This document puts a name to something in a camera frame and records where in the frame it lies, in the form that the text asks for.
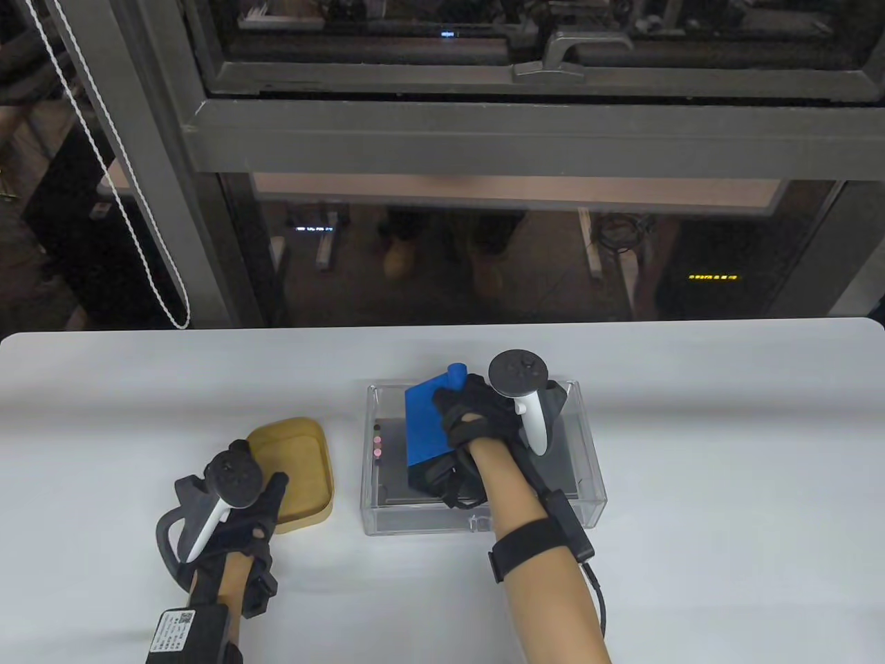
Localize person's left hand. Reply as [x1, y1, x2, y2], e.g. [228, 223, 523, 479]
[173, 470, 290, 578]

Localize black and white controller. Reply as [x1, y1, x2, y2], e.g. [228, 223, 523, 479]
[156, 441, 265, 575]
[488, 349, 571, 456]

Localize person's left forearm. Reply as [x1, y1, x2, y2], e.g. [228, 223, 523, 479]
[187, 550, 253, 644]

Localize black and white left controller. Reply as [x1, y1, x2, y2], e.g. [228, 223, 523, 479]
[156, 441, 265, 575]

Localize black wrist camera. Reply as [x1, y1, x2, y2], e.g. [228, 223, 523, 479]
[245, 553, 279, 618]
[408, 453, 485, 509]

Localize grey metal window frame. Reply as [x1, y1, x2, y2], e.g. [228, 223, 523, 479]
[59, 0, 885, 329]

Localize black labelled left sensor box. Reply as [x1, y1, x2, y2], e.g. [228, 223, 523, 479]
[147, 605, 237, 664]

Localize blue plastic scraper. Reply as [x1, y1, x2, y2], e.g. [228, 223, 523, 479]
[404, 362, 471, 468]

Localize black and white right controller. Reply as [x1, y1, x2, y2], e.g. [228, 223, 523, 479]
[488, 349, 571, 456]

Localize black right forearm sensor box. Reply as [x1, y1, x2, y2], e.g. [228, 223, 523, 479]
[543, 489, 595, 564]

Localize yellow bento box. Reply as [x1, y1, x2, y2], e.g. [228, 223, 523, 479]
[245, 416, 336, 535]

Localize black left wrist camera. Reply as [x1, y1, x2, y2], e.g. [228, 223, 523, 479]
[245, 553, 279, 618]

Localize white bead blind cord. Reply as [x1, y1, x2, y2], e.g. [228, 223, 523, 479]
[21, 0, 192, 331]

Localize person's right forearm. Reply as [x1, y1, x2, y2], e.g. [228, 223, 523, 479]
[463, 439, 613, 664]

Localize clear plastic drawer organizer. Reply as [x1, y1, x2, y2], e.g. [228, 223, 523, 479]
[361, 379, 608, 537]

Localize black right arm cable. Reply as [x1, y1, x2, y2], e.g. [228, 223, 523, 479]
[583, 562, 608, 637]

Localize black right forearm strap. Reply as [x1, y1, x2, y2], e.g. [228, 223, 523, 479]
[488, 519, 575, 584]

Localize grey metal window handle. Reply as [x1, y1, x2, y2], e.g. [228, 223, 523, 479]
[512, 29, 633, 85]

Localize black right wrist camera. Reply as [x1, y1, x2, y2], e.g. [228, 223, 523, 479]
[408, 453, 485, 509]

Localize person's right hand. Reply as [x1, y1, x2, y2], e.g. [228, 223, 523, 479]
[432, 373, 528, 454]

